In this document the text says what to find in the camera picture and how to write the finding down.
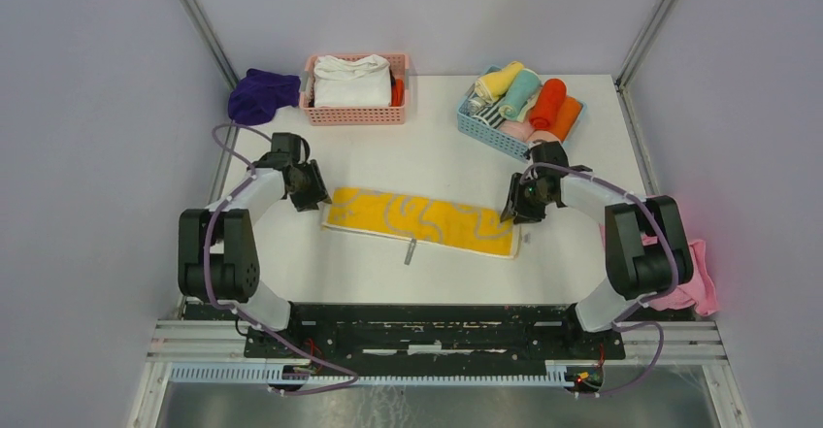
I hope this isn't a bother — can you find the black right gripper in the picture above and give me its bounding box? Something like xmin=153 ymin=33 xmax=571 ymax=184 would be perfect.
xmin=501 ymin=171 xmax=553 ymax=224

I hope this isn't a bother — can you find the yellow towel with grey pattern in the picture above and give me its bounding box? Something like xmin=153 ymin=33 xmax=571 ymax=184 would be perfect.
xmin=322 ymin=187 xmax=521 ymax=259

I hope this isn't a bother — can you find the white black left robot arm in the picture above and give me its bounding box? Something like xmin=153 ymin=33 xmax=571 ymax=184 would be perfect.
xmin=178 ymin=133 xmax=331 ymax=357

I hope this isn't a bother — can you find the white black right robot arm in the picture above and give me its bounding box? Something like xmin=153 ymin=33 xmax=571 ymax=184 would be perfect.
xmin=500 ymin=141 xmax=694 ymax=358

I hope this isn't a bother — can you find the pink perforated plastic basket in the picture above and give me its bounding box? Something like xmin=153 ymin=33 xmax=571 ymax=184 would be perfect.
xmin=299 ymin=52 xmax=410 ymax=126

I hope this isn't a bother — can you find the pink rolled towel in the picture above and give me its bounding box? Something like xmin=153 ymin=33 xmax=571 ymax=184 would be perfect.
xmin=498 ymin=120 xmax=534 ymax=142

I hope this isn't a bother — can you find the green white striped rolled towel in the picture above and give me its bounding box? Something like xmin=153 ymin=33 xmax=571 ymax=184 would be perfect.
xmin=472 ymin=101 xmax=507 ymax=129

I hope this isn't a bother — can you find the crumpled purple cloth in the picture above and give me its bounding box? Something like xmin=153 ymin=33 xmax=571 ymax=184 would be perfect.
xmin=227 ymin=68 xmax=301 ymax=126

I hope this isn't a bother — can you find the orange and peach rolled towel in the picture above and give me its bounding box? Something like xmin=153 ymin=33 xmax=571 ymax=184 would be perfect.
xmin=526 ymin=96 xmax=583 ymax=145

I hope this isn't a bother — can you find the grey white rolled towel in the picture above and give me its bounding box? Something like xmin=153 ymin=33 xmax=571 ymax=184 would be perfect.
xmin=467 ymin=95 xmax=487 ymax=115

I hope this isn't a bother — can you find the folded white towel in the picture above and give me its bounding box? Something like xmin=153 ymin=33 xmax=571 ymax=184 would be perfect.
xmin=313 ymin=54 xmax=392 ymax=108

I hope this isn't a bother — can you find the red-orange rolled towel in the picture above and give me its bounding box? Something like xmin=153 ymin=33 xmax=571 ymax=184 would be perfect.
xmin=528 ymin=79 xmax=567 ymax=130

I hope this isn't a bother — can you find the teal rolled towel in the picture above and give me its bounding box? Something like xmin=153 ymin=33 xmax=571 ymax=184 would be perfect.
xmin=498 ymin=69 xmax=543 ymax=120

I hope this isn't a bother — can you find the yellow rolled towel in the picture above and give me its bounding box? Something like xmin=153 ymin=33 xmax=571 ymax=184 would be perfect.
xmin=474 ymin=61 xmax=525 ymax=103

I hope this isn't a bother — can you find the orange towel in pink basket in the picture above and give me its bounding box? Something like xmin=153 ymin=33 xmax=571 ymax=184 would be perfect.
xmin=390 ymin=79 xmax=405 ymax=107

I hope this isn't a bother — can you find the crumpled pink cloth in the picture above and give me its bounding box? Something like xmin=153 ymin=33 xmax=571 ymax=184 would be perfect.
xmin=601 ymin=225 xmax=719 ymax=317

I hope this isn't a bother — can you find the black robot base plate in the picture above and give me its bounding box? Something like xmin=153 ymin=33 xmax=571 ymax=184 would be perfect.
xmin=281 ymin=303 xmax=626 ymax=377

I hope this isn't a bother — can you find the white slotted cable duct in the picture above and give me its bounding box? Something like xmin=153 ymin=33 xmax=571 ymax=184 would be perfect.
xmin=169 ymin=363 xmax=573 ymax=388

